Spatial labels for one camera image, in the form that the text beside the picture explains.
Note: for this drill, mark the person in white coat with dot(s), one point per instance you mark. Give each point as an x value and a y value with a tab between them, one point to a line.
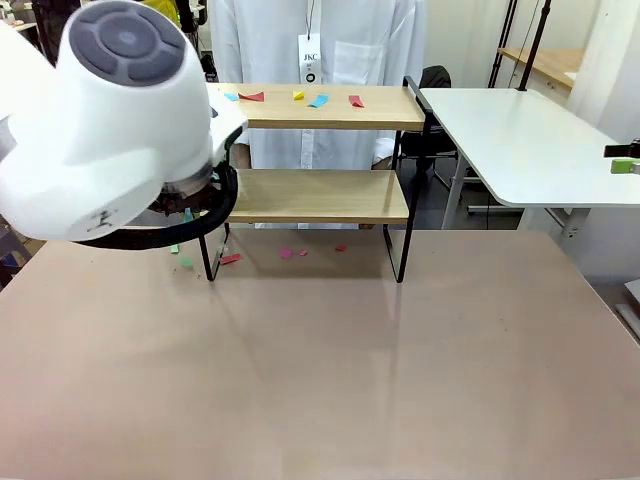
270	45

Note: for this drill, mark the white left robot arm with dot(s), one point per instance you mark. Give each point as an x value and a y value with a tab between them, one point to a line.
110	130

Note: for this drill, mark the person's left hand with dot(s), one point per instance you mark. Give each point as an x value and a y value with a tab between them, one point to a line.
382	164

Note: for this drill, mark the white name badge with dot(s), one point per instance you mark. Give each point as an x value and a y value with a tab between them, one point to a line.
309	59

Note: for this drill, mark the white background workbench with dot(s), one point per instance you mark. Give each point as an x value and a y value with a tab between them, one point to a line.
15	27

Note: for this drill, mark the white side table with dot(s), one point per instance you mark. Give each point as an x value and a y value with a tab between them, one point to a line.
525	140

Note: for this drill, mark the person's left forearm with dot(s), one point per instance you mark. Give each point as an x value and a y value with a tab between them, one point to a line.
385	145

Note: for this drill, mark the person in dark clothes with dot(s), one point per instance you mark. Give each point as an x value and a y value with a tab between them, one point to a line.
47	25

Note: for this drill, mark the blue paper scrap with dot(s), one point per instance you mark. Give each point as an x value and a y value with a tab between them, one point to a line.
317	101

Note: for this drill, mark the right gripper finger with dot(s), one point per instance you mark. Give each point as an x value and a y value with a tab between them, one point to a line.
625	150
625	166

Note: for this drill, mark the wide red paper scrap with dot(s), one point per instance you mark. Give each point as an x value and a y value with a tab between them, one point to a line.
252	97

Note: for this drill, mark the person's right forearm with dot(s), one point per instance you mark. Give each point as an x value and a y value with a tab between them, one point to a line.
241	137

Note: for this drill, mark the grey metal rail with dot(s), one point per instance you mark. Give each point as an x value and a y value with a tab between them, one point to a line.
631	315

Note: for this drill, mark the yellow paper scrap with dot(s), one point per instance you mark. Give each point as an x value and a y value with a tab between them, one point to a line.
298	95

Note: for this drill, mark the person's right hand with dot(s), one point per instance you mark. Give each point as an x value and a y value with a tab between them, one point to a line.
241	156

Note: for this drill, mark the wooden workbench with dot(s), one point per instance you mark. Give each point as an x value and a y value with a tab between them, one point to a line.
550	62

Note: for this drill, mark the black office chair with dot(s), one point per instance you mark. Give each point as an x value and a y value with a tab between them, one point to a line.
435	77

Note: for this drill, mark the two-tier wood and metal shelf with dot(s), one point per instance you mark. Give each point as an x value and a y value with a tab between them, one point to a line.
320	200

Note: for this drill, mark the black tripod stand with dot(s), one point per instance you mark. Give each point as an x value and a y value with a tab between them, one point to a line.
502	45

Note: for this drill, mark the white paper scrap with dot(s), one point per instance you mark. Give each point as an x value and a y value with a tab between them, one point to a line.
225	249

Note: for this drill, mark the cyan paper scrap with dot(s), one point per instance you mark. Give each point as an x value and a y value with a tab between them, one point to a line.
231	97

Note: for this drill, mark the black pole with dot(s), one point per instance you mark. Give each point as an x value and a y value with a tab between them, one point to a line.
535	45

